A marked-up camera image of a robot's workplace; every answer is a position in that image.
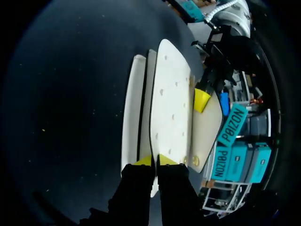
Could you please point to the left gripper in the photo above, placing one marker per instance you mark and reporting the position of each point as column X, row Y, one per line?
column 223, row 56

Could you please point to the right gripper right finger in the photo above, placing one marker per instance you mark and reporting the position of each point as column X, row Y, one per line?
column 176, row 193

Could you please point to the white leather handbag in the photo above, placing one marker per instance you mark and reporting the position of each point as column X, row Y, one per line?
column 169, row 106

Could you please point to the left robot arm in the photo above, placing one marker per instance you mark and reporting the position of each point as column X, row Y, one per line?
column 235, row 16

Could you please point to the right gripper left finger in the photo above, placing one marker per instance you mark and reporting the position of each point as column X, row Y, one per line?
column 131, row 188

